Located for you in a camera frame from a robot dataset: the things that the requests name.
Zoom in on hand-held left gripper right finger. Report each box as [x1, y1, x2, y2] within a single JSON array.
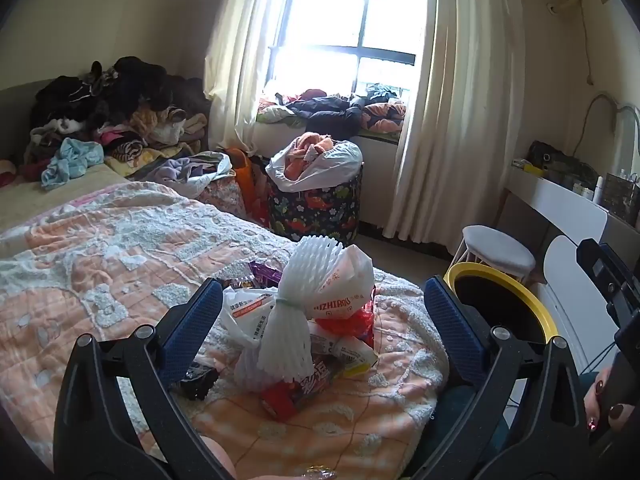
[[400, 276, 591, 480]]

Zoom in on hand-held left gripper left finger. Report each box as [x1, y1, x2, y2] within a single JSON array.
[[52, 278, 236, 480]]

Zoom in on black wrapper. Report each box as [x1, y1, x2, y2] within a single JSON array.
[[179, 364, 221, 401]]

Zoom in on yellow rimmed black trash bin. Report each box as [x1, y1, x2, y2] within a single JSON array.
[[444, 262, 558, 361]]

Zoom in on white orange label plastic bag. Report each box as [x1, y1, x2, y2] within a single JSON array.
[[220, 287, 281, 348]]

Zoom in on purple yellow wrapper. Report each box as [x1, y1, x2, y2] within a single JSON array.
[[248, 260, 286, 291]]

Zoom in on white foam fruit net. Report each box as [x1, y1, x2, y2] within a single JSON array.
[[234, 234, 347, 395]]

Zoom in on red plastic wrapper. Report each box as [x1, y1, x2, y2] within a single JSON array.
[[312, 300, 376, 350]]

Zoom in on white yellow snack packet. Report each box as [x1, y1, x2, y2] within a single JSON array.
[[310, 332, 379, 380]]

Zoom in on red snack packet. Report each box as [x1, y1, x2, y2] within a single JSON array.
[[262, 367, 346, 422]]

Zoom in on white red printed plastic bag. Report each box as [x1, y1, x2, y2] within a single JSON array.
[[300, 245, 377, 322]]

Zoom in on person's right hand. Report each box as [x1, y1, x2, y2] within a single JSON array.
[[582, 367, 640, 433]]

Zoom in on white rounded cabinet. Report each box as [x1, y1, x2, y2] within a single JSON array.
[[535, 234, 618, 376]]

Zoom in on dark desk organizer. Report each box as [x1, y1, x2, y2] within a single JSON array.
[[602, 172, 640, 228]]

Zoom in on white vanity desk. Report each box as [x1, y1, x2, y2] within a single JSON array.
[[505, 165, 640, 261]]

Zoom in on orange white fleece blanket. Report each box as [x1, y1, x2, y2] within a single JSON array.
[[0, 180, 451, 480]]

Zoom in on dark bag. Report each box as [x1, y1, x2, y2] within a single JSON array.
[[529, 140, 598, 188]]

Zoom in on pink floral bag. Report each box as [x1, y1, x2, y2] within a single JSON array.
[[200, 172, 251, 221]]

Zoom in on yellow box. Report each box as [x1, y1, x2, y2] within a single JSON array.
[[511, 158, 545, 177]]

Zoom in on dinosaur print laundry basket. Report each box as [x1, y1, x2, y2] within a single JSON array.
[[265, 160, 363, 243]]

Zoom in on beige bed sheet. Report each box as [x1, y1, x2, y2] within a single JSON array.
[[0, 162, 126, 233]]

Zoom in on white bag of orange clothes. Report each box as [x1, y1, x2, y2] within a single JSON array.
[[265, 132, 363, 193]]

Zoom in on light blue garment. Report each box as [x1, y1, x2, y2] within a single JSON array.
[[41, 137, 105, 191]]

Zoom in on cream curtain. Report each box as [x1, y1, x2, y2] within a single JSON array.
[[202, 0, 296, 153], [385, 0, 526, 246]]

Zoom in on clothes on windowsill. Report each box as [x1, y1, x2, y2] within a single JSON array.
[[257, 82, 408, 136]]

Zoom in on pile of clothes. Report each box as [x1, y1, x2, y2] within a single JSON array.
[[22, 56, 213, 181]]

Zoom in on window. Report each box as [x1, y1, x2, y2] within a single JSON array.
[[267, 0, 431, 101]]

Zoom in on white wire stool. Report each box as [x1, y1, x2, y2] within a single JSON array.
[[450, 225, 536, 281]]

